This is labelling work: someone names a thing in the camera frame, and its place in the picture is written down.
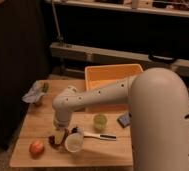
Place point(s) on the blue sponge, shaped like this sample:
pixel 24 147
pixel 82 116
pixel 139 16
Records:
pixel 124 120

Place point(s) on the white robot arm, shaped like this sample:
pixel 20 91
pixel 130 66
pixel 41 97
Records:
pixel 158 102

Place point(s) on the orange plastic bin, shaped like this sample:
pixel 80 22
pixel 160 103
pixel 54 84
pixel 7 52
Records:
pixel 97 76

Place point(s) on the green pepper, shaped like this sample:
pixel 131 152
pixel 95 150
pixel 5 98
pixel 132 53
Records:
pixel 45 87

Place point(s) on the green plastic cup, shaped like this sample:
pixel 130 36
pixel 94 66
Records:
pixel 99 122

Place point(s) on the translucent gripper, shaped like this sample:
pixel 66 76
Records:
pixel 60 134

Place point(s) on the metal shelf rail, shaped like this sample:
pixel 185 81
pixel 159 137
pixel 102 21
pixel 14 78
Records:
pixel 105 56

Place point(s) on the crumpled white cloth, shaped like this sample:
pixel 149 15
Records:
pixel 34 94

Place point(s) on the dark grape bunch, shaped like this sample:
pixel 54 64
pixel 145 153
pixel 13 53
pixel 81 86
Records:
pixel 51 140

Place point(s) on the red apple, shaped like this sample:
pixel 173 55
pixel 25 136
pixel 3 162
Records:
pixel 36 148

